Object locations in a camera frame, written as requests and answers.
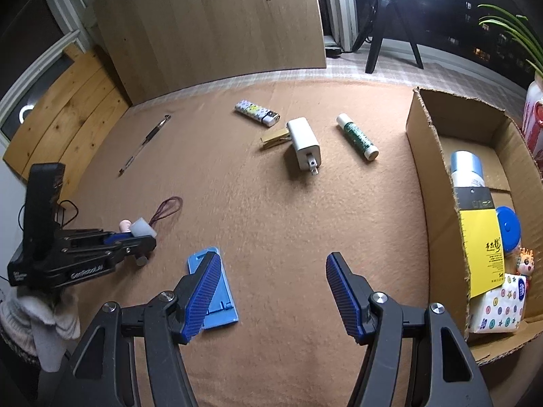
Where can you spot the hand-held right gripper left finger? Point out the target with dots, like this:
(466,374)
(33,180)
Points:
(199,301)

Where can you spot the yellow card packet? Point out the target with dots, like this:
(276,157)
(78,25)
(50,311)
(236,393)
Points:
(481,246)

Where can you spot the light wooden board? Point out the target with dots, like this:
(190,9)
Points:
(212,29)

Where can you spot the patterned tissue pack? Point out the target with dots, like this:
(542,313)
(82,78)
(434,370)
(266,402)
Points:
(500,309)

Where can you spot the green and white glue stick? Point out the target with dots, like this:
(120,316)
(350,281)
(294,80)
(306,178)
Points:
(356,135)

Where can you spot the cardboard box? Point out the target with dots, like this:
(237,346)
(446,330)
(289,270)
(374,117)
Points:
(432,157)

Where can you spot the white and red plant pot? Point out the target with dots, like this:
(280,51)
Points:
(535,135)

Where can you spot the blue phone stand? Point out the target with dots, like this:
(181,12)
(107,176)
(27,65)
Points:
(220,305)

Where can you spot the green spider plant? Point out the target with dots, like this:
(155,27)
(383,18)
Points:
(509,23)

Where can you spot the blue and white spray can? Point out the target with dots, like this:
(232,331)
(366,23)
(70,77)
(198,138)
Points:
(466,169)

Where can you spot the clear black gel pen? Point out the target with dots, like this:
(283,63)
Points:
(148,140)

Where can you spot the black tripod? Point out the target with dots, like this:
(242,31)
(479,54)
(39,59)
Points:
(375,46)

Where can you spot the white wall charger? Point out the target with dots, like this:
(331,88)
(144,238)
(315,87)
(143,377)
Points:
(302,140)

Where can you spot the blue round lid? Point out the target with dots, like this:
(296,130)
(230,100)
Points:
(509,229)

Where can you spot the pine slat panel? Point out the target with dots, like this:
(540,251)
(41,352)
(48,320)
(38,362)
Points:
(68,114)

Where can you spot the person's left forearm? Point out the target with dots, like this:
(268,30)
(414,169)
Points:
(38,326)

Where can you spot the black power adapter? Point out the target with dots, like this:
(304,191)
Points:
(333,51)

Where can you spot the small cartoon doll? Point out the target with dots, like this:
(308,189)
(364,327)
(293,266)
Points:
(526,263)

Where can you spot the patterned white lighter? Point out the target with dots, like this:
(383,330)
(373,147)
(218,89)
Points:
(250,109)

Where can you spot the wooden clothespin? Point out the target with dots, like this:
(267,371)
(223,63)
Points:
(273,139)

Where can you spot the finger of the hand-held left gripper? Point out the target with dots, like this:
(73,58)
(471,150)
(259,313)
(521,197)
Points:
(142,248)
(114,239)

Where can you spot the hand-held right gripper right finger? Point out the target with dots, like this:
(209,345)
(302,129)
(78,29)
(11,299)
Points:
(343,296)

